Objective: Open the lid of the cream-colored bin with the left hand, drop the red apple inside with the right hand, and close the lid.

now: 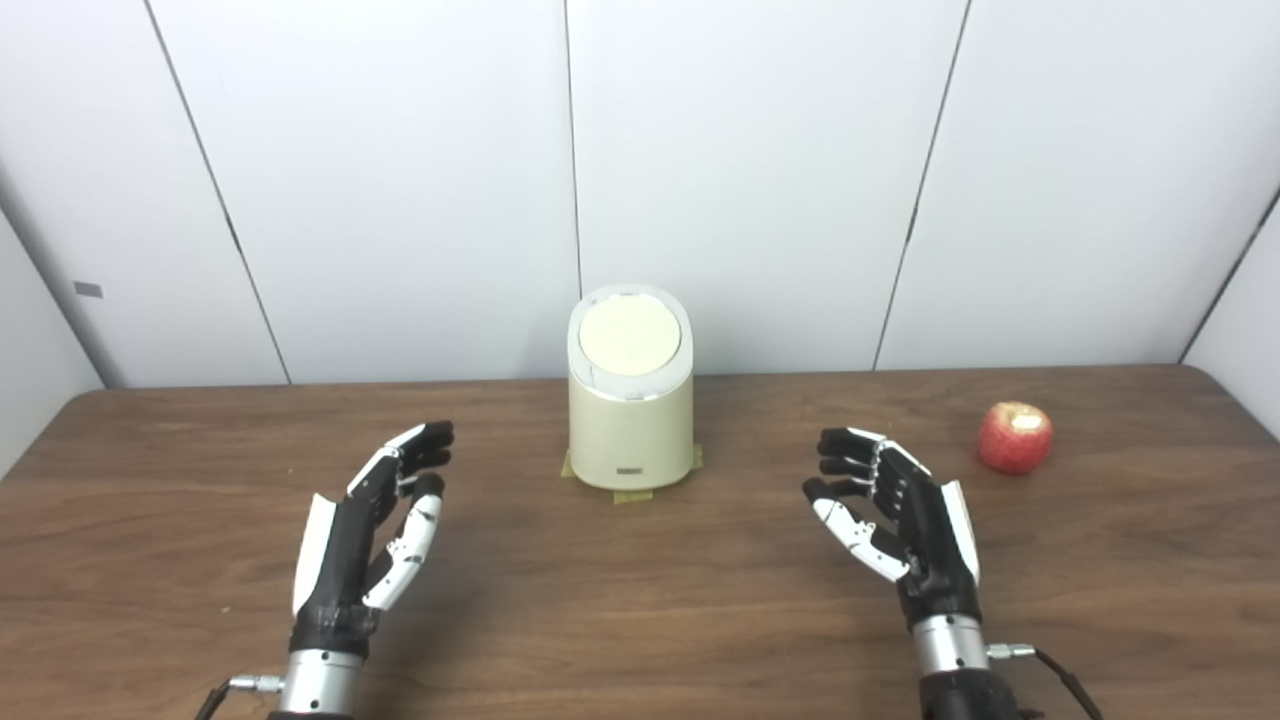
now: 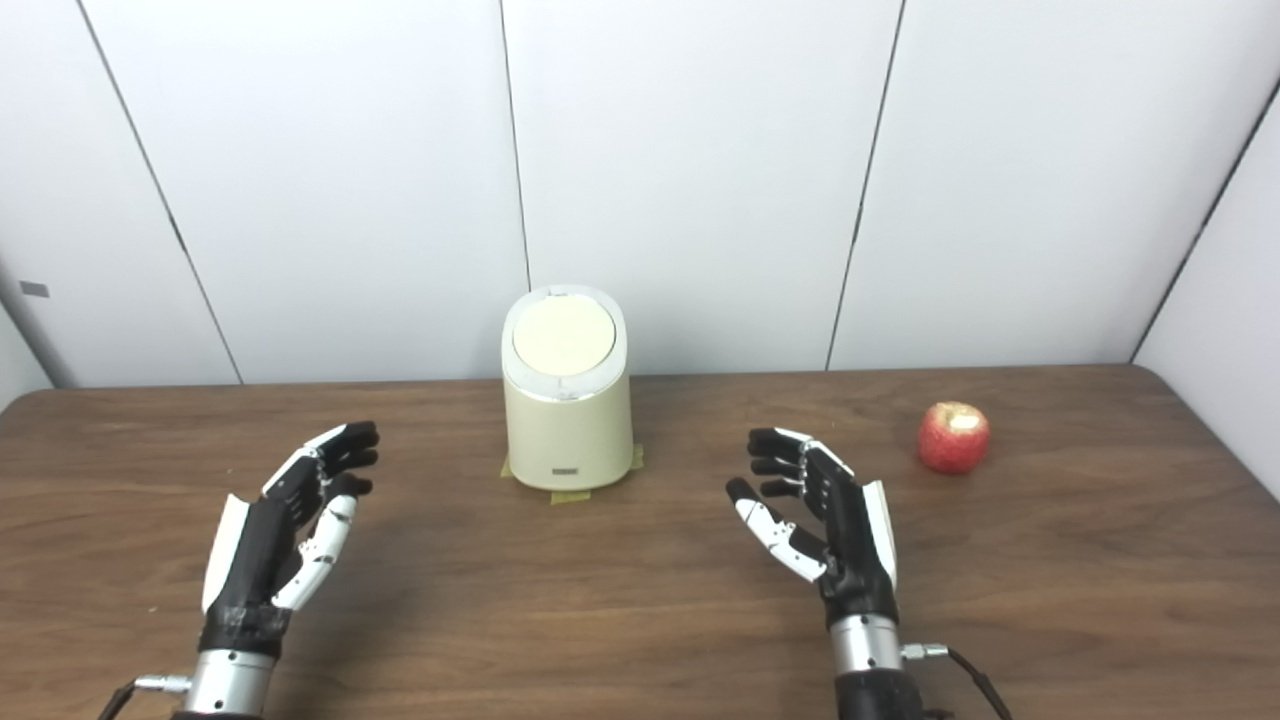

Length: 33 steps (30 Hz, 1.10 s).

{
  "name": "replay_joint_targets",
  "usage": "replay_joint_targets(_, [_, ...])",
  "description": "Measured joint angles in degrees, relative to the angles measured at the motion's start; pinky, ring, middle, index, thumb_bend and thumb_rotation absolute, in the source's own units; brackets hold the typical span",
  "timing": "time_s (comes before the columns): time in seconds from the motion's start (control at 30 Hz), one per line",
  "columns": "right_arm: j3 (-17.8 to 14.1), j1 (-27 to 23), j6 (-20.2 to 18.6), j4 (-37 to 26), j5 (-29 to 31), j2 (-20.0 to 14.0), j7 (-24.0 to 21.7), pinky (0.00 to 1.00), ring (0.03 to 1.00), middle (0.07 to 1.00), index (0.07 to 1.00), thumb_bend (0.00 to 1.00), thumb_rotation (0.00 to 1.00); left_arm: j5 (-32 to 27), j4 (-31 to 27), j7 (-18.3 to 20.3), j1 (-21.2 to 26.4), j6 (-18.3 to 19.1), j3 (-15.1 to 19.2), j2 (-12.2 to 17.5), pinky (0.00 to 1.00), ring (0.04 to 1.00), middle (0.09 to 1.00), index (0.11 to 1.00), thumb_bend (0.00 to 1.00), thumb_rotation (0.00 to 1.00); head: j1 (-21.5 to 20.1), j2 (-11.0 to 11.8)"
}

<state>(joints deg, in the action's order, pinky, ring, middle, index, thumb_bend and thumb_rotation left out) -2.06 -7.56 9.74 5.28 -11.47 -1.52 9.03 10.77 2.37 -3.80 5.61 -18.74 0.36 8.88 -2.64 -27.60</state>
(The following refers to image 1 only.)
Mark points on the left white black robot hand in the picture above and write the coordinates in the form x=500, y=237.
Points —
x=340, y=560

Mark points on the cream round bin lid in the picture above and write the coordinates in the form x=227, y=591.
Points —
x=630, y=335

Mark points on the cream-colored bin body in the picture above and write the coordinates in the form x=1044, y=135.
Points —
x=630, y=440

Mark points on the red apple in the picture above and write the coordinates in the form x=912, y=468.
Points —
x=1015, y=440

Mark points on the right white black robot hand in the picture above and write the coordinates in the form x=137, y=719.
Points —
x=930, y=550

